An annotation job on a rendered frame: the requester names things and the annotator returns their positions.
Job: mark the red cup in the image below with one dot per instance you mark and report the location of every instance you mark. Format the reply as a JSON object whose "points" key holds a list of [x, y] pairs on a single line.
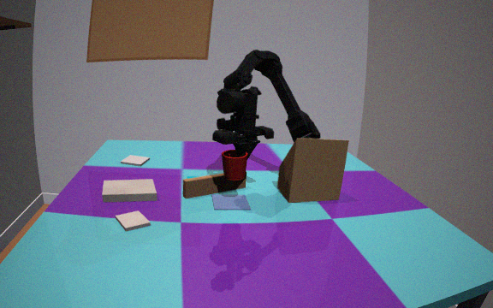
{"points": [[234, 167]]}

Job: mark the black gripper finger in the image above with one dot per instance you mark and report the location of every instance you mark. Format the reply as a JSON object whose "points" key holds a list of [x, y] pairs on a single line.
{"points": [[240, 148], [250, 146]]}

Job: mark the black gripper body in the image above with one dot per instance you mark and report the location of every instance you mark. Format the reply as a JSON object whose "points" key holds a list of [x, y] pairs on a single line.
{"points": [[245, 125]]}

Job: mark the tan wooden bar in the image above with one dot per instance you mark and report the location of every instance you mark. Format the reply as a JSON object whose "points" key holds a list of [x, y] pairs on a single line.
{"points": [[201, 186]]}

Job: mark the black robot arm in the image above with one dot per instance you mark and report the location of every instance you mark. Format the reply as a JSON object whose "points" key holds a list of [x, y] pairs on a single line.
{"points": [[232, 99]]}

